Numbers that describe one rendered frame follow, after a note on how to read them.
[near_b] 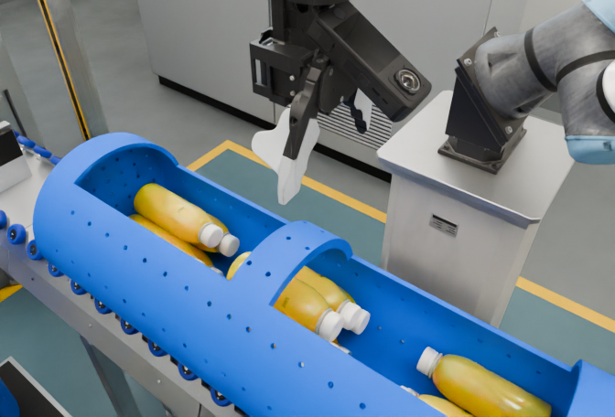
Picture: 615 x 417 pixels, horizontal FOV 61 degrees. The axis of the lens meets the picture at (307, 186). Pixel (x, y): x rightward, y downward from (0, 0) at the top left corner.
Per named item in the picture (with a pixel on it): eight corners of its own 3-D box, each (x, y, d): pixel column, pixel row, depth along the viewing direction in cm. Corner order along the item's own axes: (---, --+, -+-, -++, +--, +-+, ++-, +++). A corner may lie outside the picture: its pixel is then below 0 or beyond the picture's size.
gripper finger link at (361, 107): (339, 98, 62) (314, 58, 54) (383, 114, 60) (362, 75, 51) (328, 121, 62) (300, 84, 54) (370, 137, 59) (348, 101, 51)
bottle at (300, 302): (258, 253, 83) (345, 304, 75) (239, 291, 82) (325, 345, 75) (238, 246, 77) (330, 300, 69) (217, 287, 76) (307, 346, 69)
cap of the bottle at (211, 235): (218, 232, 93) (225, 237, 93) (203, 248, 91) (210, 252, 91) (212, 219, 91) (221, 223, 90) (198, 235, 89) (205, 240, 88)
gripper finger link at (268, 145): (247, 186, 53) (277, 100, 51) (293, 208, 50) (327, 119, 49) (228, 185, 50) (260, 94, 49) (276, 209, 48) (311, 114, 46)
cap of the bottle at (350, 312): (344, 323, 80) (354, 328, 79) (334, 326, 77) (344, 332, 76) (354, 300, 80) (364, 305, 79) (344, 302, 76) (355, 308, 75)
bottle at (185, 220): (164, 197, 102) (225, 232, 95) (139, 220, 99) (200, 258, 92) (153, 175, 98) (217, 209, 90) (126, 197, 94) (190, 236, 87)
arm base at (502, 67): (491, 29, 97) (540, 1, 89) (534, 93, 100) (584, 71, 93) (463, 66, 88) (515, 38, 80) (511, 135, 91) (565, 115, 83)
